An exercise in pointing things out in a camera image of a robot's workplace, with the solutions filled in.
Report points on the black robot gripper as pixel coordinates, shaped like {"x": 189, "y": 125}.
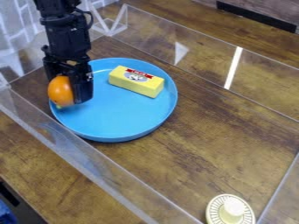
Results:
{"x": 67, "y": 25}

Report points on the orange ball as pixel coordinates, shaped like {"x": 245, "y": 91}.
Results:
{"x": 61, "y": 92}

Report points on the blue round tray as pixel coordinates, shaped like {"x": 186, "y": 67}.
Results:
{"x": 119, "y": 115}

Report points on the yellow butter block toy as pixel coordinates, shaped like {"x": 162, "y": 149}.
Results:
{"x": 137, "y": 81}

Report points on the black bar on background table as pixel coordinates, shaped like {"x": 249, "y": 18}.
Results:
{"x": 278, "y": 23}

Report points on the cream round plastic lid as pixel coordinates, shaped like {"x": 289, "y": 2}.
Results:
{"x": 229, "y": 209}

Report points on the clear acrylic enclosure wall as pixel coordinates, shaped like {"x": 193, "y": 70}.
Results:
{"x": 229, "y": 142}

